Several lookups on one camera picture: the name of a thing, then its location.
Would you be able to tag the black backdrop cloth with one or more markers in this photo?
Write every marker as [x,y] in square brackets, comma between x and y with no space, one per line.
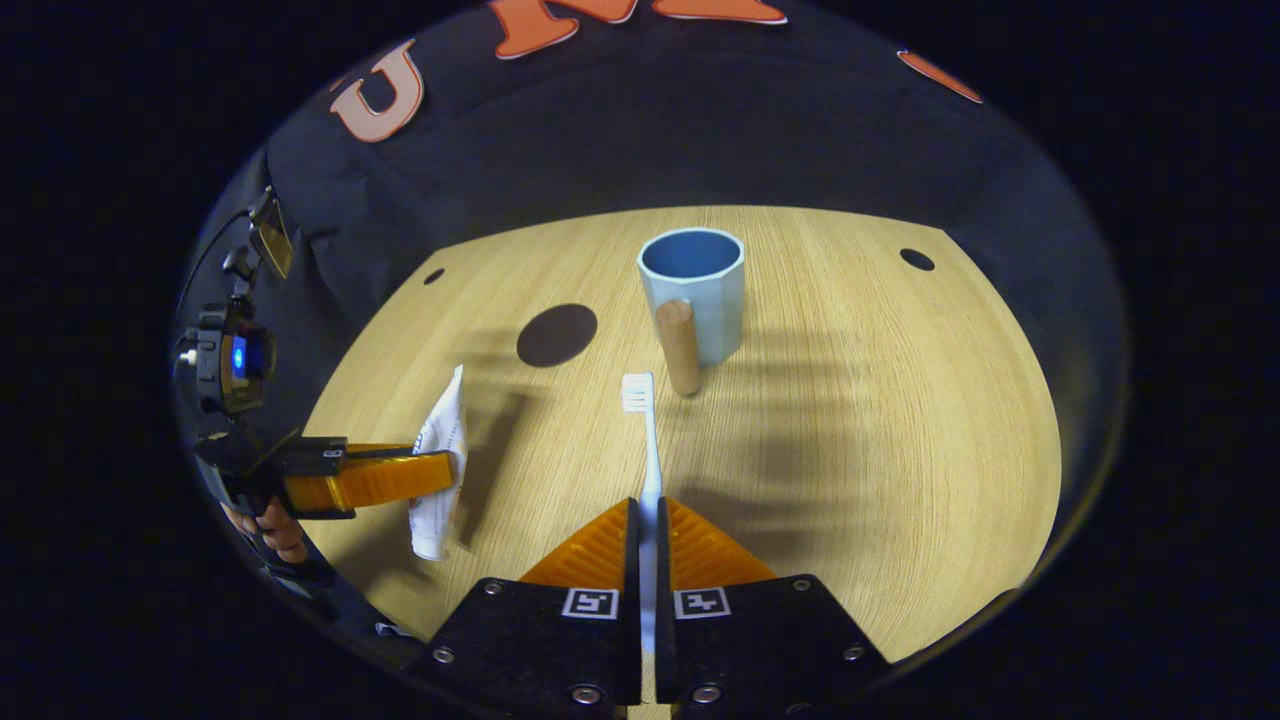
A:
[700,130]

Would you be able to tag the white toothbrush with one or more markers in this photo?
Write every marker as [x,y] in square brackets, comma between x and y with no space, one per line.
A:
[651,470]

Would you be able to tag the dark round coaster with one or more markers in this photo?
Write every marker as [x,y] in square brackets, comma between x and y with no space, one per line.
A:
[556,335]

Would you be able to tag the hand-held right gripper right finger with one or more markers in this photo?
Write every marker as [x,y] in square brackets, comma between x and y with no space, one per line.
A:
[663,570]

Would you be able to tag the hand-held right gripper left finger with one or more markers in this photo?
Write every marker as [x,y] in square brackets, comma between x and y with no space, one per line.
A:
[633,560]

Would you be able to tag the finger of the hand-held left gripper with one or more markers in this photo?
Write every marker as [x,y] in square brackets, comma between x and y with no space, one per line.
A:
[380,482]
[325,450]

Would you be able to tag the white toothpaste tube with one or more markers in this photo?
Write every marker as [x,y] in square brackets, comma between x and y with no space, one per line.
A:
[440,430]

